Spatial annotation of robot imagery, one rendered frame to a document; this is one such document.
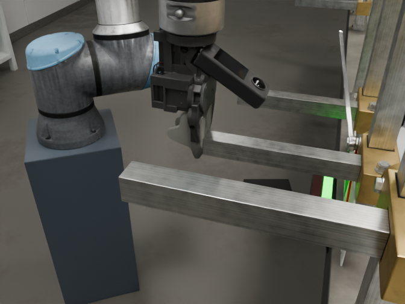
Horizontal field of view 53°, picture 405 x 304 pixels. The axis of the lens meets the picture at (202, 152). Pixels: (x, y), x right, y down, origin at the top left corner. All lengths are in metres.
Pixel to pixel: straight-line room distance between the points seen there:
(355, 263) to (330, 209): 0.34
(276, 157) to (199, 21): 0.23
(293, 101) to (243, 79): 0.29
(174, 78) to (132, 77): 0.53
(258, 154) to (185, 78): 0.16
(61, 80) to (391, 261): 0.90
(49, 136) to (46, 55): 0.23
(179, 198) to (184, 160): 1.75
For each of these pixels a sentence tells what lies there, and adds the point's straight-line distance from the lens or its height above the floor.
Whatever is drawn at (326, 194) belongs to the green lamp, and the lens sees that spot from 0.81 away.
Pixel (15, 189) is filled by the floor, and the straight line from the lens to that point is 2.12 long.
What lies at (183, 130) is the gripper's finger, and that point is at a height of 0.87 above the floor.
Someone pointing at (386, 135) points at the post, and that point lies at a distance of 0.64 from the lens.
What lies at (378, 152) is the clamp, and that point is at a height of 0.87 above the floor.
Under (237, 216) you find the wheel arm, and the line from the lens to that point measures 0.37.
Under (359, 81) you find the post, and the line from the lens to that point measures 1.15.
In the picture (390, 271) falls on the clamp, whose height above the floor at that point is 0.95.
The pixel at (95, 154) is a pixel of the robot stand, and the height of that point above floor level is 0.59.
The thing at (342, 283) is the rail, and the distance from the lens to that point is 0.66.
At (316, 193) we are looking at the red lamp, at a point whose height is 0.70.
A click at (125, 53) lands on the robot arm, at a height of 0.83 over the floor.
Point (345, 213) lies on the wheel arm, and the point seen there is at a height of 0.96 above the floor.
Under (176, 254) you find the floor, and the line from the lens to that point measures 1.63.
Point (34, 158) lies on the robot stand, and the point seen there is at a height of 0.60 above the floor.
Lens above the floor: 1.19
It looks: 33 degrees down
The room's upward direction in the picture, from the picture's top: straight up
